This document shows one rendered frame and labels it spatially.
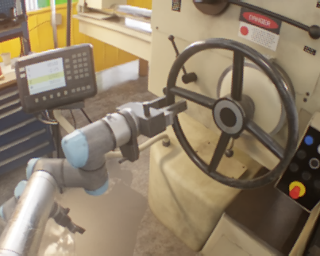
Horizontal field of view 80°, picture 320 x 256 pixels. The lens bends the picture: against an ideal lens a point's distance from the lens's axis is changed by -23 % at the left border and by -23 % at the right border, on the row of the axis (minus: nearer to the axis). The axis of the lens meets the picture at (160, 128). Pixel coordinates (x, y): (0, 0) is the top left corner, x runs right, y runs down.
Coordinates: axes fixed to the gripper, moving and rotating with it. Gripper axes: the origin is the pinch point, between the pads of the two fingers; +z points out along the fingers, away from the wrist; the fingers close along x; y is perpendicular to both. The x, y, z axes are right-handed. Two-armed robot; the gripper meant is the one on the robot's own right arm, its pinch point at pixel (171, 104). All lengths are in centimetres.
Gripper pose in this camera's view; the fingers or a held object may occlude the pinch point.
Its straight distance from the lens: 66.1
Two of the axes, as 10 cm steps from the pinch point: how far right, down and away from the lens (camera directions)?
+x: -6.7, -2.5, 7.0
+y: -1.2, -8.9, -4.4
